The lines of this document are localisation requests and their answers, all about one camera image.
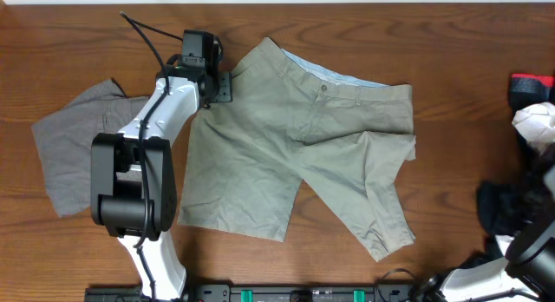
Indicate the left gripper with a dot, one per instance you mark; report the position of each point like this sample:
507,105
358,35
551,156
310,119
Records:
225,93

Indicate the khaki shorts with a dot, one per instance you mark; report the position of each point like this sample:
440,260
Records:
291,122

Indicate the white shirt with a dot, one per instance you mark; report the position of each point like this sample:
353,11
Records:
537,124

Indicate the black garment with red band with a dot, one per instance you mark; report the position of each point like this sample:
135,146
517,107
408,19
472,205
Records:
524,90

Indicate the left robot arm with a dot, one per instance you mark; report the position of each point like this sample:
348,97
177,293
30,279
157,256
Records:
133,187

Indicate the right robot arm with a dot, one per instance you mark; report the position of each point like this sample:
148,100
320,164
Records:
525,273

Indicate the folded grey shorts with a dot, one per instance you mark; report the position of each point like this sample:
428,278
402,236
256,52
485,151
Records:
64,138

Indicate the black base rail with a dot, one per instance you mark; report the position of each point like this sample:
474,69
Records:
225,293

